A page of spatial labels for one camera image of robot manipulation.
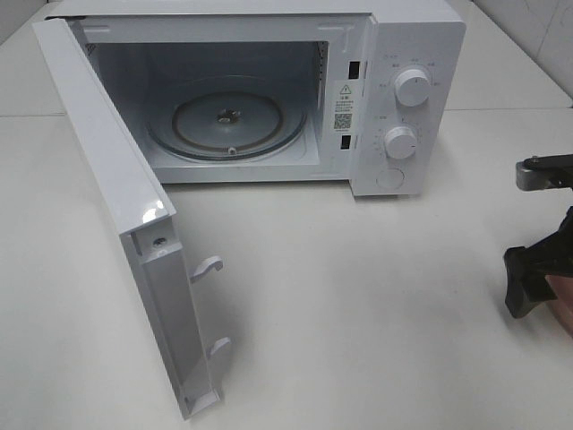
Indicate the glass microwave turntable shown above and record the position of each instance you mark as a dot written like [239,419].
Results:
[224,125]

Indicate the white warning label sticker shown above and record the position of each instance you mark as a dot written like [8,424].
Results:
[344,106]

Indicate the pink round plate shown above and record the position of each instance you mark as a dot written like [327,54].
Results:
[561,304]

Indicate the upper white power knob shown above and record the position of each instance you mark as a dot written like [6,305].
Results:
[412,87]

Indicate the white microwave door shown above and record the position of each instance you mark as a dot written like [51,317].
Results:
[142,215]

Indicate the round white door button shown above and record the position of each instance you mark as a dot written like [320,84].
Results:
[390,178]

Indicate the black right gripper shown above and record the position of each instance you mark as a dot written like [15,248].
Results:
[527,267]

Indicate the lower white timer knob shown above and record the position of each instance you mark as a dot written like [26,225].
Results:
[400,142]

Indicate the white microwave oven body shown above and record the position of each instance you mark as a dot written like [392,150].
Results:
[143,51]

